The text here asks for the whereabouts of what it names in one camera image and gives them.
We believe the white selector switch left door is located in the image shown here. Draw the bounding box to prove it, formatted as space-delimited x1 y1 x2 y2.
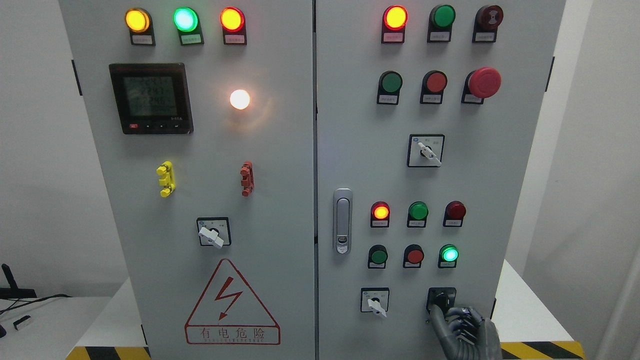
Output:
196 217 233 249

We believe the black digital power meter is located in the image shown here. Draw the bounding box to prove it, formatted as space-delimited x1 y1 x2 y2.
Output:
109 63 194 135

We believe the yellow terminal connector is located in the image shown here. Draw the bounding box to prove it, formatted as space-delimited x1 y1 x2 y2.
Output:
156 161 176 198

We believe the yellow indicator light top left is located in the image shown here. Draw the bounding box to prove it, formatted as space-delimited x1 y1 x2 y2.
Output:
125 7 156 46

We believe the green push button lower right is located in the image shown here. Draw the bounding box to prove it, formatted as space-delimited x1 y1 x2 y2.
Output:
438 244 460 269

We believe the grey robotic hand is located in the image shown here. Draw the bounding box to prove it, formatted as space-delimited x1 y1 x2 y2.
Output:
428 304 503 360

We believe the black antenna device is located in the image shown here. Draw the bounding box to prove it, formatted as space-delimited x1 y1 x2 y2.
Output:
0 263 38 300

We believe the red push button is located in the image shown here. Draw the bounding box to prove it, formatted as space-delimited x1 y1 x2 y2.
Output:
402 244 425 269
419 70 448 105

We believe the green push button upper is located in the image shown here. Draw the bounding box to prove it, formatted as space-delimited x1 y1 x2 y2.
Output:
376 70 403 105

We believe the silver door latch handle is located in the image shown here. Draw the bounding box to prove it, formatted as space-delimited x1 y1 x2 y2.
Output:
333 187 353 255

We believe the red lit indicator middle left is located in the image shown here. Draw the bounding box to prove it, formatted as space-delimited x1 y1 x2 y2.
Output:
370 201 391 228

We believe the white selector switch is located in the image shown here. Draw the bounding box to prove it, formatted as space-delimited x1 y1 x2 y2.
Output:
407 133 445 168
360 287 390 319

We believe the red lit indicator top right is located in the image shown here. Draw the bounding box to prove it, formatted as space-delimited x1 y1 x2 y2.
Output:
381 4 409 44

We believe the black rotary knob switch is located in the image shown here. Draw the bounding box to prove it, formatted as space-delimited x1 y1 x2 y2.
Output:
426 287 457 315

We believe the green indicator top right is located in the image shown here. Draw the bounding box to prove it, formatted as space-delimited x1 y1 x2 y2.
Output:
427 4 457 43

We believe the dark red buzzer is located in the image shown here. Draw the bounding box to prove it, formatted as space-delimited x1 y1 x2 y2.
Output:
471 4 505 43

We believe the white selector switch upper right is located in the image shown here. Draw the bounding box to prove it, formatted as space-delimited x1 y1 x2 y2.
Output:
407 133 445 168

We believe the red electrical hazard sticker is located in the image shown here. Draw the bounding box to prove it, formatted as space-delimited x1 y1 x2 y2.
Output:
184 258 281 346

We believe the grey electrical control cabinet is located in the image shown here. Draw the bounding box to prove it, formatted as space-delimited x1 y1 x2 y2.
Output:
59 0 566 360

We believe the white selector switch lower right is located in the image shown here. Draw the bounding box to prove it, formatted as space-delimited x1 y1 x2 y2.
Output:
360 287 390 319

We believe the red push button lower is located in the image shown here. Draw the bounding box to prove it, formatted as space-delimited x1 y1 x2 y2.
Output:
402 244 425 269

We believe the red indicator middle right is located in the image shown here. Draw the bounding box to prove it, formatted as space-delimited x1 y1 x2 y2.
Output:
442 200 467 228

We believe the small black white adapter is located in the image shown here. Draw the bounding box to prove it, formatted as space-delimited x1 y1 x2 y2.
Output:
13 315 33 331

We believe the red emergency stop mushroom button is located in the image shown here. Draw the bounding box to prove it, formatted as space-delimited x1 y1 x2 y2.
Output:
461 66 502 105

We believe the black cable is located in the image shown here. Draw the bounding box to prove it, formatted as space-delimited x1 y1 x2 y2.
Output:
0 294 72 316

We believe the red lit indicator light left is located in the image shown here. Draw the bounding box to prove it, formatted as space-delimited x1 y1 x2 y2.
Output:
219 6 247 46

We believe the green indicator middle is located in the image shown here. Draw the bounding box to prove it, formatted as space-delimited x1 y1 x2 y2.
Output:
406 201 429 228

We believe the red push button upper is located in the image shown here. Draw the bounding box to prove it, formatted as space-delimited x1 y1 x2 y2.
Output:
419 70 448 105

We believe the green lit indicator light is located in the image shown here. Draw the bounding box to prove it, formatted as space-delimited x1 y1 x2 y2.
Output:
173 6 204 46

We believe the green push button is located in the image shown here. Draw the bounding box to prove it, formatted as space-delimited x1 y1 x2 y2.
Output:
376 70 403 105
367 244 389 269
438 244 460 269

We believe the white glowing lamp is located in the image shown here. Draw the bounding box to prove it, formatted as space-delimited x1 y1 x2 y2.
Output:
229 89 251 111

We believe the red terminal connector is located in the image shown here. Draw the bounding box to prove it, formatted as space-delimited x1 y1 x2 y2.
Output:
240 161 255 198

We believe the green push button lower left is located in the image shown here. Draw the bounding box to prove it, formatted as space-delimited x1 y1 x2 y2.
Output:
367 244 389 269

